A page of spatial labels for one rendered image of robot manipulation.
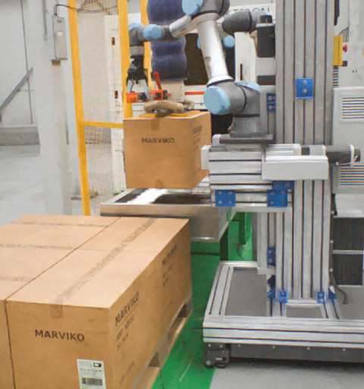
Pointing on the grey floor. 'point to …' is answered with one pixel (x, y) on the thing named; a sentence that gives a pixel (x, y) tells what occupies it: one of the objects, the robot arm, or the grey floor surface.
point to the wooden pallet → (150, 371)
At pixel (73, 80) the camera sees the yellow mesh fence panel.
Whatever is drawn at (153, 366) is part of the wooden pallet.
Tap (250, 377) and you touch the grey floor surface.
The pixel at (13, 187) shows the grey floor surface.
